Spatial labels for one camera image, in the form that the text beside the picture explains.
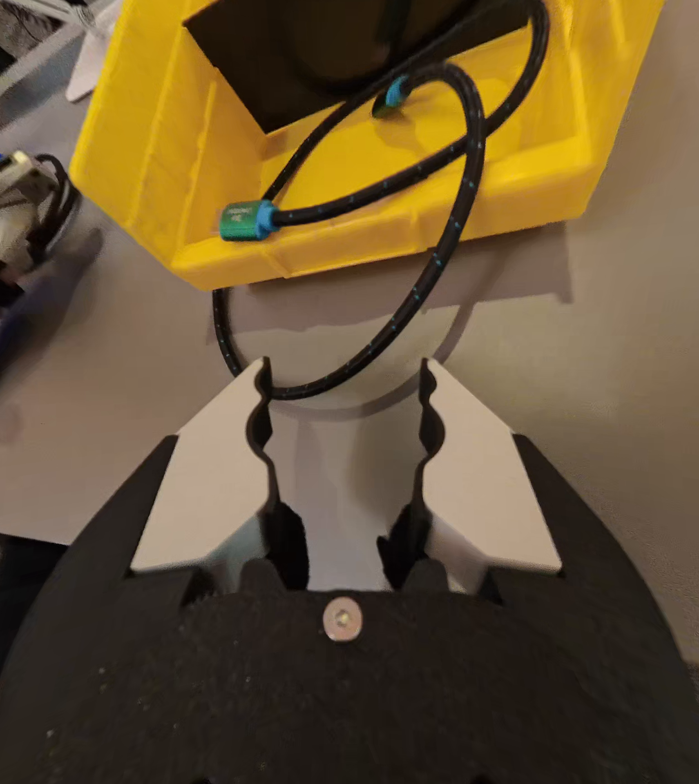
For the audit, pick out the book stand with black board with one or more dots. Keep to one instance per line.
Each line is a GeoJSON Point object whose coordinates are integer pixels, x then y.
{"type": "Point", "coordinates": [95, 67]}

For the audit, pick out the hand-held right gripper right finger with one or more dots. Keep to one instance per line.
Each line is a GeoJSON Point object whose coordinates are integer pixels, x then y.
{"type": "Point", "coordinates": [484, 490]}

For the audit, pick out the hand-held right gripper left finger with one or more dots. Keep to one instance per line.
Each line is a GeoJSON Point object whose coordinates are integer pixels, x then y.
{"type": "Point", "coordinates": [202, 490]}

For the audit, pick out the yellow plastic bin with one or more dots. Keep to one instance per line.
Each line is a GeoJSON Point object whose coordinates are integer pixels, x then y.
{"type": "Point", "coordinates": [153, 153]}

